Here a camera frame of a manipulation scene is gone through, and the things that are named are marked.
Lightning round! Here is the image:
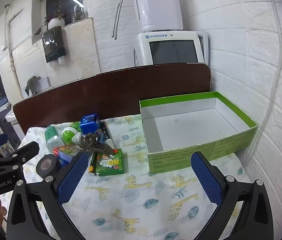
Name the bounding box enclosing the black marker with blue cap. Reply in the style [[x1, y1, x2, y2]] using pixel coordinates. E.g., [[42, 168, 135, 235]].
[[96, 127, 105, 143]]

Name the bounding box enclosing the flexible metal hose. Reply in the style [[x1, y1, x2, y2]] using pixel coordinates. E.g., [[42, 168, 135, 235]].
[[112, 0, 134, 40]]

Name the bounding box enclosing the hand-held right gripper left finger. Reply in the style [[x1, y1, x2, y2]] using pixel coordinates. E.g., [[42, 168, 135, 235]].
[[6, 151, 89, 240]]

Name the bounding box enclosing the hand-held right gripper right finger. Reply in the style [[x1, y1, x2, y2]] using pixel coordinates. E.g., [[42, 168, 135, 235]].
[[190, 151, 274, 240]]

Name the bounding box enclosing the giraffe printed blanket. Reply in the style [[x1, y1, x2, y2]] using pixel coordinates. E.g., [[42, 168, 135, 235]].
[[22, 114, 254, 240]]

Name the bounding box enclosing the window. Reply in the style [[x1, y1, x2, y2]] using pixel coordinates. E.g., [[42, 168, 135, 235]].
[[32, 0, 89, 44]]

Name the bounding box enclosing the black wall cup dispenser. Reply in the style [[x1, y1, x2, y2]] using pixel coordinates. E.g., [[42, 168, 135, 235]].
[[41, 26, 67, 64]]

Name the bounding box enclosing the green cardboard box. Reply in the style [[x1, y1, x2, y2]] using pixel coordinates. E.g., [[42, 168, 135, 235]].
[[139, 91, 259, 174]]

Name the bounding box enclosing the colourful blue-edged small box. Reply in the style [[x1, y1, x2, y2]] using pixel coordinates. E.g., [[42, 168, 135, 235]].
[[53, 145, 80, 157]]

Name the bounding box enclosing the white water purifier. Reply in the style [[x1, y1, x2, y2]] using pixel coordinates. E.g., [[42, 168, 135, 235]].
[[134, 30, 205, 67]]

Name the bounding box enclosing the grey cloth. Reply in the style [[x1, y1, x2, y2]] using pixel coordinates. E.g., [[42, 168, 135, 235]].
[[25, 75, 41, 97]]

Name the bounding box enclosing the clear bottle with green label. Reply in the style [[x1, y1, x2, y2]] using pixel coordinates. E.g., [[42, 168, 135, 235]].
[[44, 126, 64, 153]]

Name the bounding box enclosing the white water heater tank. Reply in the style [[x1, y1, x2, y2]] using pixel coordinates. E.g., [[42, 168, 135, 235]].
[[133, 0, 183, 32]]

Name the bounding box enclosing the black tape roll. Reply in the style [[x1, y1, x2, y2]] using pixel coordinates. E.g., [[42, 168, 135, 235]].
[[36, 154, 62, 180]]

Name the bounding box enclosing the black marker with white cap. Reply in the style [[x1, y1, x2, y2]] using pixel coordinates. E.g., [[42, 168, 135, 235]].
[[102, 122, 114, 146]]

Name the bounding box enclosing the blue square plastic box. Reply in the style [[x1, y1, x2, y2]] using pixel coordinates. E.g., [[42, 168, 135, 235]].
[[80, 113, 99, 135]]

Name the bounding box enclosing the dark wooden headboard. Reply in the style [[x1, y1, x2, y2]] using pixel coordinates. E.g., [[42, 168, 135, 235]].
[[13, 63, 212, 135]]

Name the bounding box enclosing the white wall box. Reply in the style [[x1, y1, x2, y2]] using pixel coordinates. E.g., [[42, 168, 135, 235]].
[[37, 77, 51, 90]]

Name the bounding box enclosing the green white mosquito repellent plug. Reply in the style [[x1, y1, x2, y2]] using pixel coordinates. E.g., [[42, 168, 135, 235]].
[[61, 121, 84, 145]]

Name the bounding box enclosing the black yellow-tipped cylinder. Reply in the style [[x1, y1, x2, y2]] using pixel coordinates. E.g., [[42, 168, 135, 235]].
[[88, 152, 100, 177]]

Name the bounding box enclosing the potted plant in white pot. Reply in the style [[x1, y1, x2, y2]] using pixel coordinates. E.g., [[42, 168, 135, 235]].
[[34, 4, 67, 35]]

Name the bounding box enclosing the white wall pipe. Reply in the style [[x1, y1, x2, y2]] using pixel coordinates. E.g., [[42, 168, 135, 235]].
[[4, 4, 22, 98]]

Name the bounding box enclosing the blue flat pack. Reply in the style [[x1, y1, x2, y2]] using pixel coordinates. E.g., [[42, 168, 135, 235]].
[[56, 155, 75, 167]]

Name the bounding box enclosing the green card box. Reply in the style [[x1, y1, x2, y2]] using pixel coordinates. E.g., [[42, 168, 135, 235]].
[[95, 149, 125, 177]]

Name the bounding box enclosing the brown hair claw clip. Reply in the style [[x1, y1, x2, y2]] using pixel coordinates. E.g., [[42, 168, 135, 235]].
[[77, 134, 114, 158]]

